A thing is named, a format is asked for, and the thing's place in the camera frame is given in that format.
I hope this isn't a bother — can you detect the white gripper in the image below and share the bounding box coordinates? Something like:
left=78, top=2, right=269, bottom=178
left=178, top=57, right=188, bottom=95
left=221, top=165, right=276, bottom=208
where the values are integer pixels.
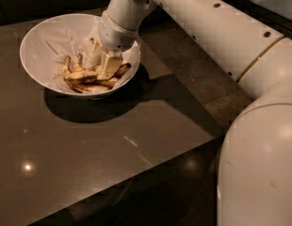
left=90, top=11, right=138, bottom=80

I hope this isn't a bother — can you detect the spotted yellow banana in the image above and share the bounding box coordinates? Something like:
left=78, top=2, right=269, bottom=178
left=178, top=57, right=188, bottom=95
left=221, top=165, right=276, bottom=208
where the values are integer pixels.
left=64, top=66, right=100, bottom=83

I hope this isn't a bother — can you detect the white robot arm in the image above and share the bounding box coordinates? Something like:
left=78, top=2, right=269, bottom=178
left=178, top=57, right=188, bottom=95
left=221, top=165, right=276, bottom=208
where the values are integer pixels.
left=99, top=0, right=292, bottom=226

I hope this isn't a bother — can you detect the right short yellow banana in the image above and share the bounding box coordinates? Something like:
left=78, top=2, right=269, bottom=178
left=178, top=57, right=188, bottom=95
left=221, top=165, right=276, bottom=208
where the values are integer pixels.
left=114, top=63, right=131, bottom=78

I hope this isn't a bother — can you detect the front lower yellow banana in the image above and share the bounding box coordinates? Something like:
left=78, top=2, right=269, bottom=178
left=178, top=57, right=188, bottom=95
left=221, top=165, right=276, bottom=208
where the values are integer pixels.
left=66, top=77, right=119, bottom=93

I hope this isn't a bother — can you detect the white bowl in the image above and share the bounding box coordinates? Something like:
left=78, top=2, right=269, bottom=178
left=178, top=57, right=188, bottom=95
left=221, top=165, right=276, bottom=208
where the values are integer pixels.
left=20, top=14, right=131, bottom=99

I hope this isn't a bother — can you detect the white paper liner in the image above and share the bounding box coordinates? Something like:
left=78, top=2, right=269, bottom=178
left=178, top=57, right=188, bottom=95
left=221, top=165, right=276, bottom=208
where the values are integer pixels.
left=45, top=30, right=140, bottom=95

